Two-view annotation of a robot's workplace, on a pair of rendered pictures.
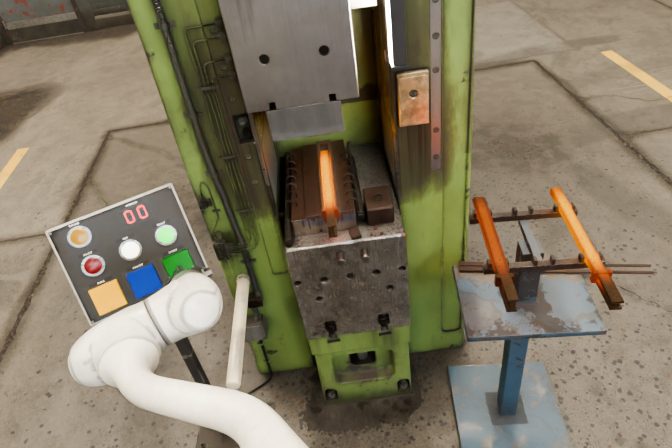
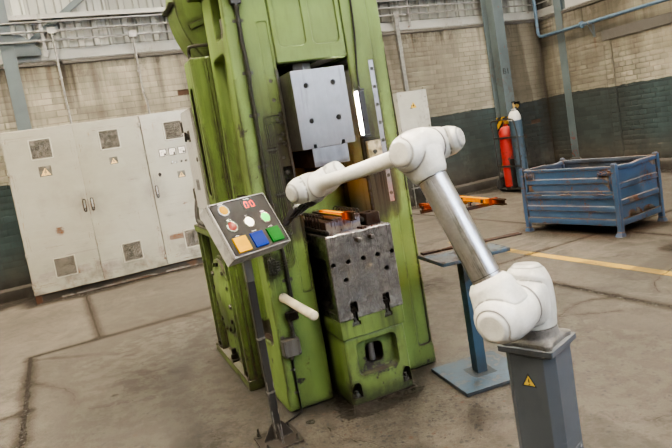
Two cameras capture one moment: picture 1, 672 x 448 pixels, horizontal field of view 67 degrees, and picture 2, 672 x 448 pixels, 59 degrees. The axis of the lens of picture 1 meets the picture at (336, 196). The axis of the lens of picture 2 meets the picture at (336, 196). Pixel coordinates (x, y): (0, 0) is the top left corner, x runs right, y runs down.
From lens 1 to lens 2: 2.12 m
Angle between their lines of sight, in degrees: 38
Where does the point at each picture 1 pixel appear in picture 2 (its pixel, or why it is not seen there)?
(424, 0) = (372, 105)
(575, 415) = not seen: hidden behind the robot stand
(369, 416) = (390, 402)
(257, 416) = not seen: hidden behind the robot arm
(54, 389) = not seen: outside the picture
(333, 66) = (343, 124)
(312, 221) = (336, 222)
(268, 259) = (300, 277)
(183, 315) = (335, 166)
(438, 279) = (408, 290)
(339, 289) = (357, 270)
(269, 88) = (314, 136)
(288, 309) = (313, 328)
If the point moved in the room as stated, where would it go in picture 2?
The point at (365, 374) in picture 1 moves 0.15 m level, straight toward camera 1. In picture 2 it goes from (378, 368) to (392, 376)
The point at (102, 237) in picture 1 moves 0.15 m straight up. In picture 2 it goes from (234, 213) to (228, 180)
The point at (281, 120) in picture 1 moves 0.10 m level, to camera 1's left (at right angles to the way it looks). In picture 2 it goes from (319, 154) to (301, 157)
